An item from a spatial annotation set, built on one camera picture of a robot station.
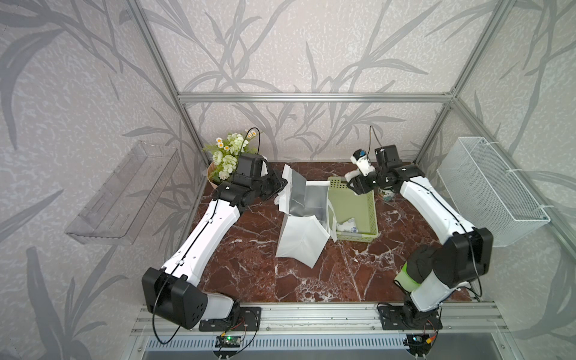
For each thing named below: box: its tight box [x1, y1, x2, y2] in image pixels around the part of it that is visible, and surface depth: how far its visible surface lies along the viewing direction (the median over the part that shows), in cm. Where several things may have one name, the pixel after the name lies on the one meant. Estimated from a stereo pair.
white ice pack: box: [336, 217, 359, 234], surface depth 93 cm
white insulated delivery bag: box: [273, 163, 338, 270], surface depth 79 cm
